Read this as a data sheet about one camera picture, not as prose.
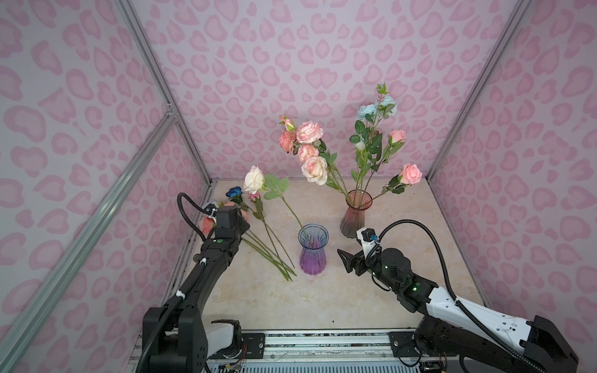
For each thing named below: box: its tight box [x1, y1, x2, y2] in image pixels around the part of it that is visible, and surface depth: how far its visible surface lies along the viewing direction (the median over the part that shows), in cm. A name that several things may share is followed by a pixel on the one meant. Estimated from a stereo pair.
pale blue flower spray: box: [349, 83, 398, 206], surface depth 82 cm
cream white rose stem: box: [240, 219, 297, 283], surface depth 97 cm
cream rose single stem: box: [243, 164, 310, 235], surface depth 68 cm
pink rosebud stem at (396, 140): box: [367, 128, 407, 197], surface depth 80 cm
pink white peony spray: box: [279, 114, 357, 206], surface depth 66 cm
